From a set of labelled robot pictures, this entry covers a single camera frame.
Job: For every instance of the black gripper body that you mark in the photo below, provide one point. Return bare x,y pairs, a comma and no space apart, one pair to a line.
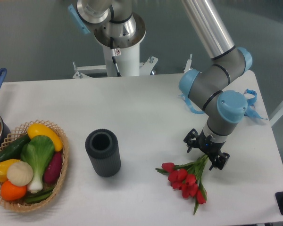
208,146

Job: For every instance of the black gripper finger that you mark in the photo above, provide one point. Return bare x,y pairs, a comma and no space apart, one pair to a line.
192,140
218,160

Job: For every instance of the red tulip bouquet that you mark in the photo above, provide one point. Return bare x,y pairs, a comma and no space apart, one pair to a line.
187,178

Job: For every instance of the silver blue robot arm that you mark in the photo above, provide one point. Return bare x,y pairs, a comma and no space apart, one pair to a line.
207,90

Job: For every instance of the curved blue tape strip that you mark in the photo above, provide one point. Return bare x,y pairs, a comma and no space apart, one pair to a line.
189,104

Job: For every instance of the tangled blue tape strip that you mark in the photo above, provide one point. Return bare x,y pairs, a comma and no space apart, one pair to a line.
251,110

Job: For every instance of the dark grey ribbed vase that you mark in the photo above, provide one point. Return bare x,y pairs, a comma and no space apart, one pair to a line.
103,150

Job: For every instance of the purple sweet potato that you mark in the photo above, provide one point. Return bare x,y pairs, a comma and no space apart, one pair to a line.
54,168

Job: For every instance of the green bok choy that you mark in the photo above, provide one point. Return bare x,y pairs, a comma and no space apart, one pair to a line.
38,154

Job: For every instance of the yellow squash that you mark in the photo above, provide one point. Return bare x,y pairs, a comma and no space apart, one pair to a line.
38,129

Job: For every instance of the green bean pods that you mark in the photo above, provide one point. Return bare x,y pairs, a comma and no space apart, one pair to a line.
39,197

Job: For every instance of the cream garlic bulb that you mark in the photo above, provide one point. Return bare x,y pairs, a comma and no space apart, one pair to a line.
20,173

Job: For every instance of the woven wicker basket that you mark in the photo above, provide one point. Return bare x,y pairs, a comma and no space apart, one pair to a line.
19,205

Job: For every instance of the dark green cucumber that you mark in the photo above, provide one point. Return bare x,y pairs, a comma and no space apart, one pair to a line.
14,149

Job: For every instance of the orange fruit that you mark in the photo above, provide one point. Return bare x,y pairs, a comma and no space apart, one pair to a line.
11,192

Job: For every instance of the yellow bell pepper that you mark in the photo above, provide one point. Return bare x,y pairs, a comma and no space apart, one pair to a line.
4,166

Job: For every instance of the white table leg bracket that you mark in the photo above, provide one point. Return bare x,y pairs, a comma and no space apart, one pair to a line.
188,64

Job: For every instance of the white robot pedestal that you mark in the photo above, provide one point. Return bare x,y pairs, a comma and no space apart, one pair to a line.
121,48

